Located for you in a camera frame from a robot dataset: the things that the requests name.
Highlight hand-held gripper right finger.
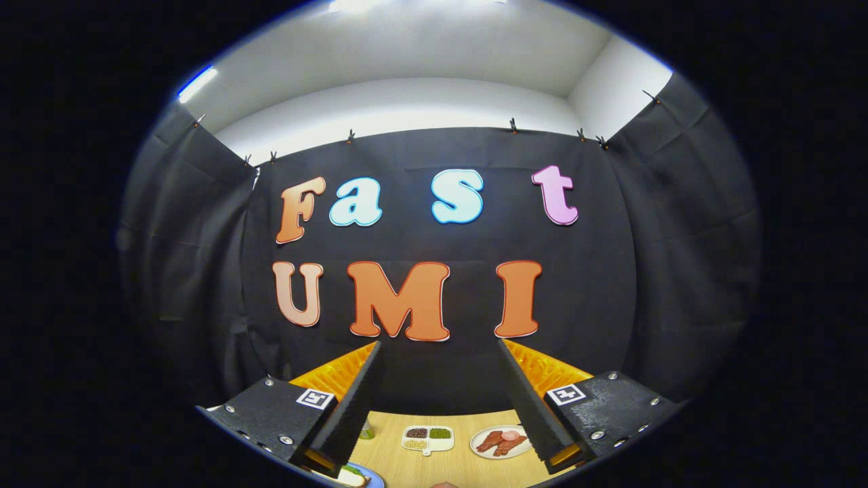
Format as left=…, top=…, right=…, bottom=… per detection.
left=497, top=338, right=686, bottom=475

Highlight white oval plate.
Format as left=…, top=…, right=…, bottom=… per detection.
left=470, top=424, right=533, bottom=460

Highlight row of black cloth clips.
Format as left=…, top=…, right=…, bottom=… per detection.
left=193, top=90, right=662, bottom=167

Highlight small ceiling light panel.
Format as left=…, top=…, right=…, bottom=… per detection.
left=178, top=66, right=219, bottom=104

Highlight white divided bean dish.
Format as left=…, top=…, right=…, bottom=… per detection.
left=401, top=425, right=454, bottom=456

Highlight blue round plate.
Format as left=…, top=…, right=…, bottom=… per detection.
left=319, top=462, right=385, bottom=488

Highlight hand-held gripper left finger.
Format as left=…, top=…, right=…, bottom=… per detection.
left=197, top=340, right=384, bottom=479

